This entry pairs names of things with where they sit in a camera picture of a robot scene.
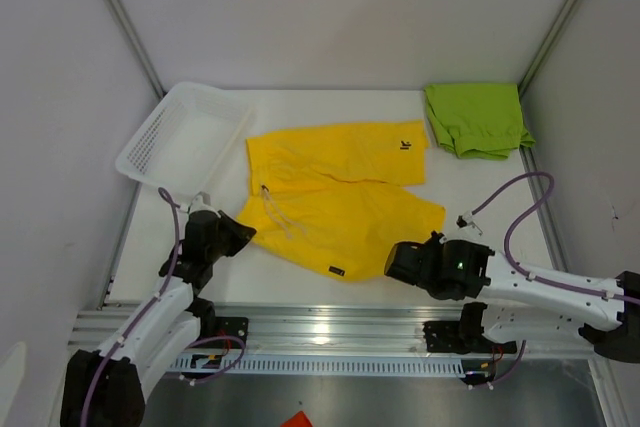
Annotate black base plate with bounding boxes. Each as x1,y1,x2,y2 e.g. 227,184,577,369
190,316,249,350
422,320,518,355

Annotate aluminium mounting rail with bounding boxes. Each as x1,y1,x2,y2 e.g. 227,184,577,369
67,302,612,361

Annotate purple cable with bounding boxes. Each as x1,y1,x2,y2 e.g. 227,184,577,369
79,187,247,427
449,171,640,391

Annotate corner aluminium post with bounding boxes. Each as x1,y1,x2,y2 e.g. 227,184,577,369
103,0,166,99
518,0,585,98

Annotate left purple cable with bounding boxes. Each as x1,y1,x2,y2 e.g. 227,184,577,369
79,187,247,427

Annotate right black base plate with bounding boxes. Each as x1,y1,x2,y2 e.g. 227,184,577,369
422,320,518,355

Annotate white plastic basket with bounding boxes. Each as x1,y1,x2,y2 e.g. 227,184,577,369
115,82,254,197

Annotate slotted cable duct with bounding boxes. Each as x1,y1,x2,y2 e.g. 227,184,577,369
168,353,465,378

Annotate yellow shorts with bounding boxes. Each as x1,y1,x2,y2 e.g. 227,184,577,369
237,120,446,281

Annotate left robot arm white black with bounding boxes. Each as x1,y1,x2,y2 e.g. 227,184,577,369
60,210,256,426

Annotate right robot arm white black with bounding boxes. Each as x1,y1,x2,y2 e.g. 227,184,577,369
384,233,639,364

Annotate right corner aluminium post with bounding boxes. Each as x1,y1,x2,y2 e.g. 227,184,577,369
518,0,585,98

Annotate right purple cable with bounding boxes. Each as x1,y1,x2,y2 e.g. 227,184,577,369
449,171,640,391

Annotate left corner aluminium post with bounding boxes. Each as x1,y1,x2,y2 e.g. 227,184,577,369
103,0,166,99

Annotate lime green shorts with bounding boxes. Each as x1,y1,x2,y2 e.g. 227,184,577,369
424,83,535,160

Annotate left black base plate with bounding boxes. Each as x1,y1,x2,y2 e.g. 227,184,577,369
190,316,249,350

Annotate orange object at bottom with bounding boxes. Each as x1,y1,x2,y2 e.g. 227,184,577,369
281,411,313,427

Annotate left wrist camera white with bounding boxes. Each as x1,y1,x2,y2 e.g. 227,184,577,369
188,192,216,214

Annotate right side aluminium rail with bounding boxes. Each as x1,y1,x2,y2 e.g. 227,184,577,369
519,147,569,273

